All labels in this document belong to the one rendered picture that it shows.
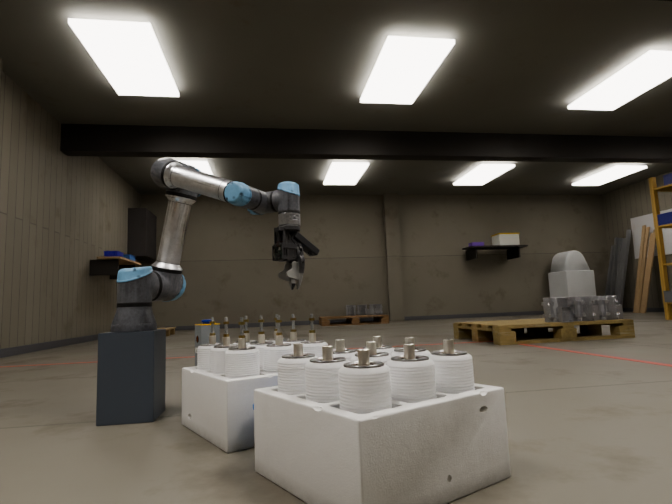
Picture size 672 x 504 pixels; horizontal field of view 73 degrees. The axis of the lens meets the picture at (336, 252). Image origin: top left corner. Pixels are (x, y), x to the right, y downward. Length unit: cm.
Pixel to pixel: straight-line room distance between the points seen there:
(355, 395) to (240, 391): 50
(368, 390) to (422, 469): 17
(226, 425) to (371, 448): 56
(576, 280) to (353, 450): 991
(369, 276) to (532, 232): 388
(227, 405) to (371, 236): 850
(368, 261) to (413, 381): 865
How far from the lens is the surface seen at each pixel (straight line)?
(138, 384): 171
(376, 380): 83
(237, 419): 128
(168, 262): 184
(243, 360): 129
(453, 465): 95
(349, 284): 940
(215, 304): 930
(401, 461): 85
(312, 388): 93
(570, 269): 1056
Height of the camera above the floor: 36
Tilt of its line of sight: 7 degrees up
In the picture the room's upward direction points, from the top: 2 degrees counter-clockwise
